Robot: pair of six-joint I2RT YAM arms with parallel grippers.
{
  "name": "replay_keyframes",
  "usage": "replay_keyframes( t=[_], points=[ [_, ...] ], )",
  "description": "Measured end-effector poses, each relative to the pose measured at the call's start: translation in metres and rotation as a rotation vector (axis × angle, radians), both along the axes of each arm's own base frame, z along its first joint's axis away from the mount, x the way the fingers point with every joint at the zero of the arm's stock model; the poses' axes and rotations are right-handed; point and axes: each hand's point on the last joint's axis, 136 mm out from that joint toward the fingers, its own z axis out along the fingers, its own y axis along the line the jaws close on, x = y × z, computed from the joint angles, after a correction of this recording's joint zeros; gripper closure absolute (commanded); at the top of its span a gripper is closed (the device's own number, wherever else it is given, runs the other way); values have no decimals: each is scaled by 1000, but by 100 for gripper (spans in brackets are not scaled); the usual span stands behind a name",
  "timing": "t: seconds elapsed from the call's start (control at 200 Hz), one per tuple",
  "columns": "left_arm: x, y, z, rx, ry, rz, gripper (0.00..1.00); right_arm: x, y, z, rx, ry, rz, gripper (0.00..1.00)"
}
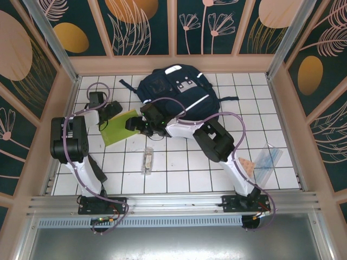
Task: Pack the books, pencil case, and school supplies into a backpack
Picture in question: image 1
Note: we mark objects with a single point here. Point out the clear plastic pouch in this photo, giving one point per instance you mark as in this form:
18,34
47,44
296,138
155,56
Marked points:
268,162

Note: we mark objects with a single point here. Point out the aluminium corner post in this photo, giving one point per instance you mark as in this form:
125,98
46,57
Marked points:
54,43
290,40

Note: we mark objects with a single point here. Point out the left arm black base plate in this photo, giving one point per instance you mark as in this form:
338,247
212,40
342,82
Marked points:
119,204

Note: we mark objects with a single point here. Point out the aluminium mounting rail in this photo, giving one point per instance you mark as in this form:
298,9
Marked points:
173,201

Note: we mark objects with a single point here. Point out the navy blue backpack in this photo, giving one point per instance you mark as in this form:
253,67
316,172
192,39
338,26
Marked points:
173,94

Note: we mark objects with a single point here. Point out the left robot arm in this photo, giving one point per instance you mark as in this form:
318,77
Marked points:
70,140

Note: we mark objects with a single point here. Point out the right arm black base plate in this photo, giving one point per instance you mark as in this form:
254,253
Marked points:
230,203

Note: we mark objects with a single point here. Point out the small circuit board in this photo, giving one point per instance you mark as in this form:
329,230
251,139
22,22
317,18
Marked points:
103,218

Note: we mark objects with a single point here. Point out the grey metal sheet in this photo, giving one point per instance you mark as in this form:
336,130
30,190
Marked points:
173,243

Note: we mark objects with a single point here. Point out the aluminium table side rail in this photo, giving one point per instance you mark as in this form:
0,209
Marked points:
48,187
303,182

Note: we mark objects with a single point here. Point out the green folder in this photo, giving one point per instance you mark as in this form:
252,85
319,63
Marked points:
116,130

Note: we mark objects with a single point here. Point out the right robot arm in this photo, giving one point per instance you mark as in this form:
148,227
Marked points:
214,140

